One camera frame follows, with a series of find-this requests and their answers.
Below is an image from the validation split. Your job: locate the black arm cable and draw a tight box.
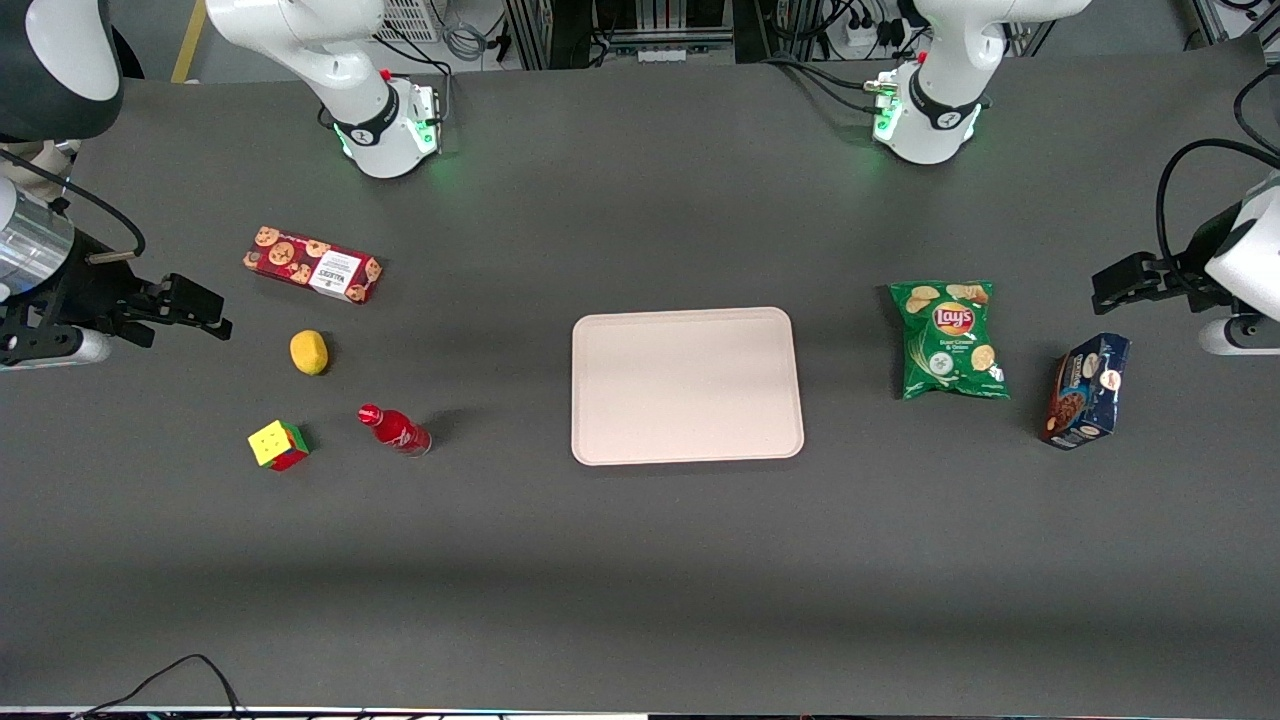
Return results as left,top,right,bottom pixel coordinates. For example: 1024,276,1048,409
0,148,148,266
1155,138,1280,293

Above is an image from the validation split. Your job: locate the red coke bottle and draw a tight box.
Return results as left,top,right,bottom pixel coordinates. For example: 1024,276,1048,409
357,403,433,459

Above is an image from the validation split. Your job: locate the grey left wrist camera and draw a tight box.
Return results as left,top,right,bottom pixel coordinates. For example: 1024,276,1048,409
1198,314,1280,358

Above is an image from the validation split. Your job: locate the thin black table-edge cable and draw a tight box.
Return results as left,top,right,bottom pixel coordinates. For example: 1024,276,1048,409
72,654,247,720

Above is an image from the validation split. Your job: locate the white power strip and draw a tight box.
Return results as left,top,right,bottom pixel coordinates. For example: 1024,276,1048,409
838,14,906,53

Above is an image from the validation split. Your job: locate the black looped cable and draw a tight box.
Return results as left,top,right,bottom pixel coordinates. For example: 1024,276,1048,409
1234,64,1280,157

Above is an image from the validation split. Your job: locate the green Lay's chips bag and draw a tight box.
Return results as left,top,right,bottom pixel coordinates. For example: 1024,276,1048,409
889,280,1011,402

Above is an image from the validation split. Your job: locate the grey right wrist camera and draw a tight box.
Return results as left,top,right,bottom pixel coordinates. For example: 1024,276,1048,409
0,328,112,369

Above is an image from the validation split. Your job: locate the colourful puzzle cube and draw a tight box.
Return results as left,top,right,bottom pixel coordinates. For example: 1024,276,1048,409
247,419,312,473

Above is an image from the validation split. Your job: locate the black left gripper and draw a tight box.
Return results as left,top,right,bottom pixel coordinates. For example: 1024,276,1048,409
1091,205,1247,317

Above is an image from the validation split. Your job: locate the white perforated box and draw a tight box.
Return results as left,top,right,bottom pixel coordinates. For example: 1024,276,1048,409
374,0,443,44

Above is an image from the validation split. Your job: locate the dark blue cookie box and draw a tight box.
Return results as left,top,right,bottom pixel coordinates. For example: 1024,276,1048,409
1039,332,1132,451

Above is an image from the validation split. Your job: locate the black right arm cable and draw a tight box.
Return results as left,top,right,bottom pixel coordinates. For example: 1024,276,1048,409
0,148,148,266

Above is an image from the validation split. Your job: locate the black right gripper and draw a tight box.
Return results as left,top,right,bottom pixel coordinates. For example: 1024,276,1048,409
0,235,234,351

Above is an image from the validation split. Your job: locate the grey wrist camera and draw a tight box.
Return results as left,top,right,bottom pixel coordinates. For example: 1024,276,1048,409
0,328,112,369
1198,314,1280,358

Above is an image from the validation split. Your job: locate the red cookie box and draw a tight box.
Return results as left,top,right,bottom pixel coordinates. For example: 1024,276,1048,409
241,225,384,306

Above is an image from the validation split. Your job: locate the black base cable bundle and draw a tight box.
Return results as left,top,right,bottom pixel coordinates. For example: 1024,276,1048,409
762,54,883,113

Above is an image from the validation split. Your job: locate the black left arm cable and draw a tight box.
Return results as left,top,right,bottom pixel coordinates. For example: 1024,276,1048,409
1155,138,1280,293

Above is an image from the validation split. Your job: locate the yellow lemon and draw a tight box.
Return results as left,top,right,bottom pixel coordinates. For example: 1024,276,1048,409
289,329,331,377

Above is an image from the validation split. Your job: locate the grey coiled cable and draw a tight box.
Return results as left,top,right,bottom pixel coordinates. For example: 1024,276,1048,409
442,18,493,63

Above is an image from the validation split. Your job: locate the beige plastic tray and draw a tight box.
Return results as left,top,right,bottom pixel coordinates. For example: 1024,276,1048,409
571,307,806,467

